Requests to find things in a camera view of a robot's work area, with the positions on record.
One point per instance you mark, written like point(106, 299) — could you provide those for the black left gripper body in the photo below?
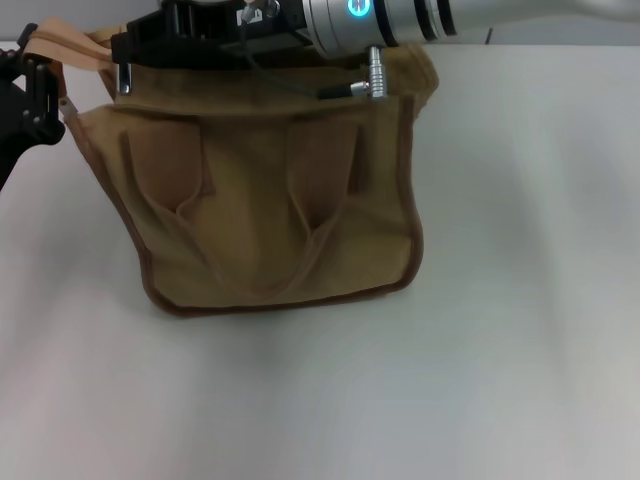
point(15, 130)

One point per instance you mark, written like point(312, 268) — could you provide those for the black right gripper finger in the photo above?
point(125, 50)

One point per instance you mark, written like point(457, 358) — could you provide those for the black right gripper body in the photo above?
point(210, 45)

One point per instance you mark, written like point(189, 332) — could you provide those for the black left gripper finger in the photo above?
point(45, 95)
point(27, 40)

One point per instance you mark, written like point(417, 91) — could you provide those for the silver metal zipper pull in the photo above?
point(125, 82)

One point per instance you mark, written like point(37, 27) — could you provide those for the khaki canvas food bag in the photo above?
point(275, 210)

